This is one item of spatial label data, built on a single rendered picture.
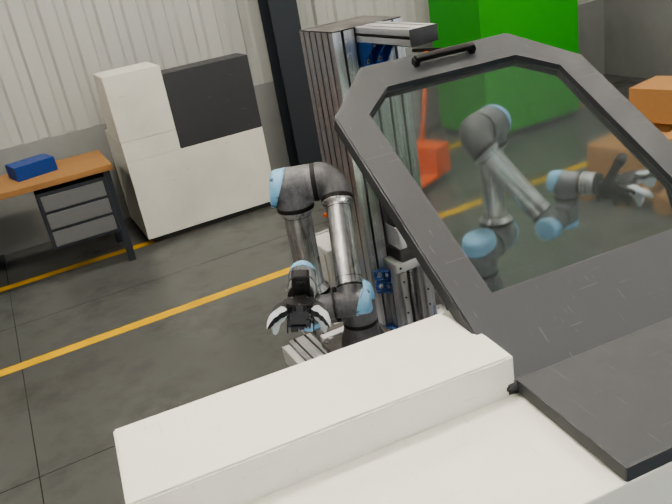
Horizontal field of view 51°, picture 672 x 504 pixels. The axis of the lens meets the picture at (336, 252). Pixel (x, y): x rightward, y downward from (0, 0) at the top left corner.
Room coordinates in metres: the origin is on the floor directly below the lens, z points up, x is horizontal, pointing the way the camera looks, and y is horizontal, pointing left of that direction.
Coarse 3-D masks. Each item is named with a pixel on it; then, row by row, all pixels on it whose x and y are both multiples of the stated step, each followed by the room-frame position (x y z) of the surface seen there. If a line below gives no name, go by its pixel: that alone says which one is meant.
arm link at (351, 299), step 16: (320, 176) 2.01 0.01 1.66; (336, 176) 2.01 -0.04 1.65; (320, 192) 2.00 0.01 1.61; (336, 192) 1.97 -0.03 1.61; (336, 208) 1.95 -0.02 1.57; (336, 224) 1.92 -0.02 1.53; (352, 224) 1.93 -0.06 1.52; (336, 240) 1.89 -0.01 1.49; (352, 240) 1.89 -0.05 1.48; (336, 256) 1.86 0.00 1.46; (352, 256) 1.85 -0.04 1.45; (336, 272) 1.84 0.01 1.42; (352, 272) 1.82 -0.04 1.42; (352, 288) 1.78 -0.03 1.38; (368, 288) 1.79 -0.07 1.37; (336, 304) 1.76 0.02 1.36; (352, 304) 1.75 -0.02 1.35; (368, 304) 1.75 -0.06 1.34
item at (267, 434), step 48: (384, 336) 1.22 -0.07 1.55; (432, 336) 1.19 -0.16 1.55; (480, 336) 1.16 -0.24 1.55; (288, 384) 1.11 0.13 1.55; (336, 384) 1.08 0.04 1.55; (384, 384) 1.06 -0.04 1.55; (432, 384) 1.03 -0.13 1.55; (480, 384) 1.05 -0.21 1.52; (144, 432) 1.04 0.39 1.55; (192, 432) 1.02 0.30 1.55; (240, 432) 0.99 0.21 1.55; (288, 432) 0.97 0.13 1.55; (336, 432) 0.97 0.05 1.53; (384, 432) 0.99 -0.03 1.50; (144, 480) 0.91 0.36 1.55; (192, 480) 0.90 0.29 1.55; (240, 480) 0.91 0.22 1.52; (288, 480) 0.94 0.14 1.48
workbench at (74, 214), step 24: (24, 168) 5.84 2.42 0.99; (48, 168) 5.95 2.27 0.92; (72, 168) 5.94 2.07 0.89; (96, 168) 5.81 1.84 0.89; (0, 192) 5.56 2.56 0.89; (24, 192) 5.58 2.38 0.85; (48, 192) 5.67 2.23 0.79; (72, 192) 5.73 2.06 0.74; (96, 192) 5.80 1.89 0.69; (48, 216) 5.63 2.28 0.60; (72, 216) 5.70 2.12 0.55; (96, 216) 5.77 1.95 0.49; (120, 216) 5.86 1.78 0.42; (72, 240) 5.68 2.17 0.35; (120, 240) 6.40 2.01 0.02
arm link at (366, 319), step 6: (366, 282) 2.06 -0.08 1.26; (336, 288) 2.05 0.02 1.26; (372, 288) 2.04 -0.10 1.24; (372, 294) 2.03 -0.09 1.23; (372, 300) 2.02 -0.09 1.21; (372, 312) 2.01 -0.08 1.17; (342, 318) 2.00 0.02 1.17; (348, 318) 2.01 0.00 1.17; (354, 318) 2.00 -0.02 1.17; (360, 318) 2.00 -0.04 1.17; (366, 318) 2.00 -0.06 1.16; (372, 318) 2.01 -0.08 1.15; (348, 324) 2.01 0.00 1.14; (354, 324) 2.00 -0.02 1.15; (360, 324) 2.00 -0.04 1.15; (366, 324) 2.00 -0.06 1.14
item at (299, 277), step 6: (294, 270) 1.62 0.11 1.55; (300, 270) 1.61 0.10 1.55; (306, 270) 1.61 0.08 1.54; (294, 276) 1.60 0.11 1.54; (300, 276) 1.60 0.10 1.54; (306, 276) 1.60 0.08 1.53; (294, 282) 1.61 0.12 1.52; (300, 282) 1.60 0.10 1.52; (306, 282) 1.61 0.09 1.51; (294, 288) 1.63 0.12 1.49; (300, 288) 1.63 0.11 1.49; (306, 288) 1.63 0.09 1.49
